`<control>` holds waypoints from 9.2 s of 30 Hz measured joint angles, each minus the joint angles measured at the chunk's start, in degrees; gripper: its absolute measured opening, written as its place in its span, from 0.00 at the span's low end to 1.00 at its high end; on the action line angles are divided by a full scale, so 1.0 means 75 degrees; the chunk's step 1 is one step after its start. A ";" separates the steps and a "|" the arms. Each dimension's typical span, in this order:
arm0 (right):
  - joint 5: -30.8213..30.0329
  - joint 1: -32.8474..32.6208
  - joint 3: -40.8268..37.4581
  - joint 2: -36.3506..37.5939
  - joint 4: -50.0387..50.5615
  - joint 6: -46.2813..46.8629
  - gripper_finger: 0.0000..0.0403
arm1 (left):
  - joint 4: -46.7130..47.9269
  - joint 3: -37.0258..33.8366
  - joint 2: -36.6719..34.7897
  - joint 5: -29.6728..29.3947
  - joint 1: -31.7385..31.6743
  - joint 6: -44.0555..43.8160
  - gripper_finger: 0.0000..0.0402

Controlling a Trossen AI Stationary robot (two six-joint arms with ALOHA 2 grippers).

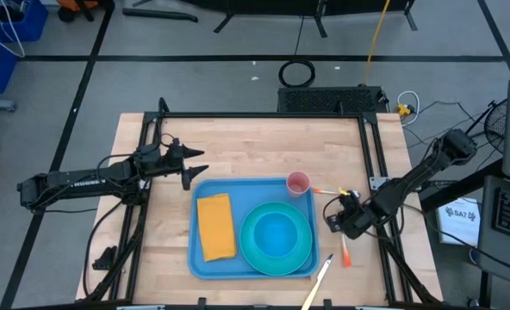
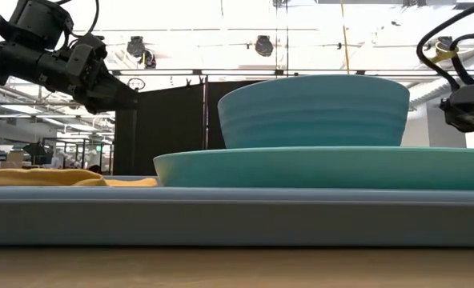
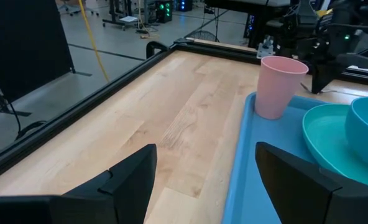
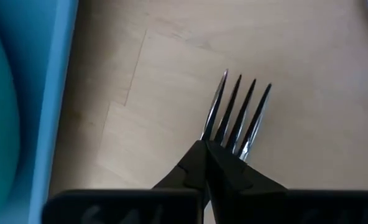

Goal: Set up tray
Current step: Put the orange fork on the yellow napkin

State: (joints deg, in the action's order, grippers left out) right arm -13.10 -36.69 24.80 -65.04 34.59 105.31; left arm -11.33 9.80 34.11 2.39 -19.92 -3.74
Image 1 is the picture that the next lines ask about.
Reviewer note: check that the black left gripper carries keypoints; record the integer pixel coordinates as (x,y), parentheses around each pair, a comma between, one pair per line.
(175,161)

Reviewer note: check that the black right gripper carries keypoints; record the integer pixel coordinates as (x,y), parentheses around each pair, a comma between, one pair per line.
(358,217)

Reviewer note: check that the pink plastic cup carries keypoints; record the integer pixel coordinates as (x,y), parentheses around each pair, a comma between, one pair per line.
(298,185)

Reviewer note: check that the teal plastic bowl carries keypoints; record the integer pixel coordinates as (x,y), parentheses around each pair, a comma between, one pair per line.
(276,234)

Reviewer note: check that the yellow cloth napkin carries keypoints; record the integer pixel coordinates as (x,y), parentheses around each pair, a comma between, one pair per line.
(216,228)

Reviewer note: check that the green plastic plate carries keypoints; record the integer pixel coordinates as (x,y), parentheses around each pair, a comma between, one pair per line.
(246,241)

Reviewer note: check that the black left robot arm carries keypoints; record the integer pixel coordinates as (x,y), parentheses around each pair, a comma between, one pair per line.
(78,183)

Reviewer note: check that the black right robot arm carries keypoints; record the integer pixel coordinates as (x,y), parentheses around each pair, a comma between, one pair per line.
(418,172)

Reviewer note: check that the blue plastic tray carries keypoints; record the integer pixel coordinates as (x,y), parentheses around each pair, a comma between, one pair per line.
(246,189)

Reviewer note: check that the white printed paper sheet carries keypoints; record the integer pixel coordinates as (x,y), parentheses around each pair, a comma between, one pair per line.
(457,228)

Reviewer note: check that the black perforated computer case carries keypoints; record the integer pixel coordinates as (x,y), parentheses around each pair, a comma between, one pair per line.
(324,100)

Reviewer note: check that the yellow plug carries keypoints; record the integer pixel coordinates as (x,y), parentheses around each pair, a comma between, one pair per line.
(403,110)

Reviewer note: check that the black foam tube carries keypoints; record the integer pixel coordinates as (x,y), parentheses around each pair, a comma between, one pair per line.
(160,14)

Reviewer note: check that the black room divider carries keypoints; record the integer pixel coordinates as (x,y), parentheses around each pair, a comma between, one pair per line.
(281,6)

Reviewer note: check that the orange and black machine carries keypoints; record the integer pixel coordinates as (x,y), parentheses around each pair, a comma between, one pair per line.
(72,5)

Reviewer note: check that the black aluminium frame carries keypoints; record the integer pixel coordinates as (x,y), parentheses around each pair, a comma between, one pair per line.
(259,115)

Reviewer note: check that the black clamp bracket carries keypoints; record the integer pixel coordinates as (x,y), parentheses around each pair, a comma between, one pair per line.
(106,260)

